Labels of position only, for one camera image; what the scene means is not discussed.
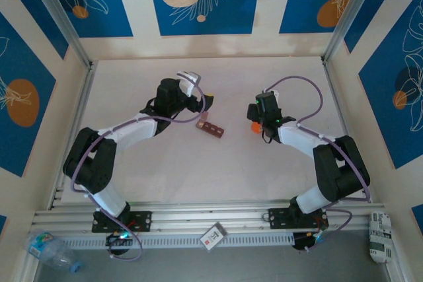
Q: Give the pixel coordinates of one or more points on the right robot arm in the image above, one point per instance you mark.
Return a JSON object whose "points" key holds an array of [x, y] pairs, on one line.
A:
{"points": [[340, 169]]}

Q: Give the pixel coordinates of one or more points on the controller board with LED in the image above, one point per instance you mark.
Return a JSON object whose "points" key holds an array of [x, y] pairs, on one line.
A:
{"points": [[120, 237], [309, 240]]}

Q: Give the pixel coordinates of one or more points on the newspaper wrapped bundle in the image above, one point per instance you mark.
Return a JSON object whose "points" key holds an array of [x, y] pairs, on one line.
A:
{"points": [[380, 239]]}

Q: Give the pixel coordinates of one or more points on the brown weekly pill organizer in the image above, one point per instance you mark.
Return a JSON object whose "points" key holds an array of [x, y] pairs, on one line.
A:
{"points": [[213, 129]]}

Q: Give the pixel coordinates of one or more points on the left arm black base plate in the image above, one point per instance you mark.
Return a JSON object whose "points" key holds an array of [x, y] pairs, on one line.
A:
{"points": [[142, 221]]}

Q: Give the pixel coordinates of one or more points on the white red card badge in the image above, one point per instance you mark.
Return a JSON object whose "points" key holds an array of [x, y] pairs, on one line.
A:
{"points": [[213, 237]]}

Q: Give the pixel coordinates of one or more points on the aluminium side rail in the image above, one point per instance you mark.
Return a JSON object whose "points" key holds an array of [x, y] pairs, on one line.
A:
{"points": [[83, 97], [334, 90]]}

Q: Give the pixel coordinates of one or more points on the aluminium frame post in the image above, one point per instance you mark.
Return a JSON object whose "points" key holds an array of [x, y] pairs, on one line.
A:
{"points": [[348, 14], [61, 14]]}

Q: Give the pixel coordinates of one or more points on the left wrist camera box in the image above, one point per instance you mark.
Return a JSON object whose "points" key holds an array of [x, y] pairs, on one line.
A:
{"points": [[190, 80]]}

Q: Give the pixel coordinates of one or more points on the aluminium mounting rail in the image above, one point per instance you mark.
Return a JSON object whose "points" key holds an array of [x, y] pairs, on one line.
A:
{"points": [[198, 217]]}

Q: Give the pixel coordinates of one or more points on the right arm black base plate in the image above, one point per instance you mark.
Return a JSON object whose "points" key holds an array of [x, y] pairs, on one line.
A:
{"points": [[281, 217]]}

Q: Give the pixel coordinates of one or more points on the clear plastic water bottle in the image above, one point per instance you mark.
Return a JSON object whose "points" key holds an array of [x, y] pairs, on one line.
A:
{"points": [[49, 252]]}

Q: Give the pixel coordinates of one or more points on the orange bottle cap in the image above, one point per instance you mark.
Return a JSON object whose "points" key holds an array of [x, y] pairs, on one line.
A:
{"points": [[257, 127]]}

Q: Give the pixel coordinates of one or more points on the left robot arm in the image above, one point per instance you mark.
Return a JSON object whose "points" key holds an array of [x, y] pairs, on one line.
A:
{"points": [[89, 163]]}

